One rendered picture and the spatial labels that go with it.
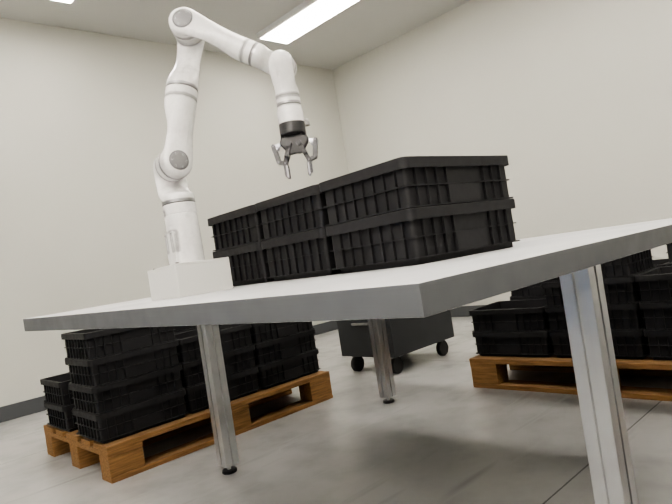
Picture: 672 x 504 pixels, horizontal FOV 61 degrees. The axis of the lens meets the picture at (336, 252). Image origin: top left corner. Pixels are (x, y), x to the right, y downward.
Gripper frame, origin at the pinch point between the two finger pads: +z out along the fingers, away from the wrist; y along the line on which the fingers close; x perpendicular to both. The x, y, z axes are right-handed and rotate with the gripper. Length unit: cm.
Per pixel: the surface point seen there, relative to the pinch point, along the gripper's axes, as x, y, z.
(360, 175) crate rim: -34.1, 18.1, 8.4
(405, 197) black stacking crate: -41, 27, 16
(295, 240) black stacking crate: -13.9, -1.9, 19.9
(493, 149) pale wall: 346, 127, -45
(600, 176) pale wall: 289, 191, -4
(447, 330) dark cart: 209, 52, 84
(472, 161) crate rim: -27, 44, 8
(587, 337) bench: -50, 57, 48
